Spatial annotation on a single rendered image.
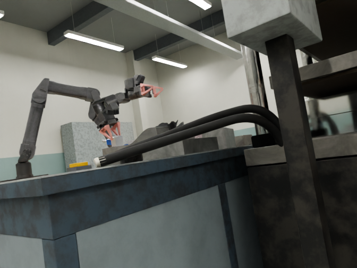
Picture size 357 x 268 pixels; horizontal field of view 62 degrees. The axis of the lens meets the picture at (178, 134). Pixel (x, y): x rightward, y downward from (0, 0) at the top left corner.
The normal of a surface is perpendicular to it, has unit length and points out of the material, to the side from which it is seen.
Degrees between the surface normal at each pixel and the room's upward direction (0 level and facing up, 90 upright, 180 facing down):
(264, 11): 90
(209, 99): 90
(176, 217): 90
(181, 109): 90
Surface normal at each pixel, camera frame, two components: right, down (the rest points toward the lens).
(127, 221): 0.77, -0.16
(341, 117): -0.62, 0.04
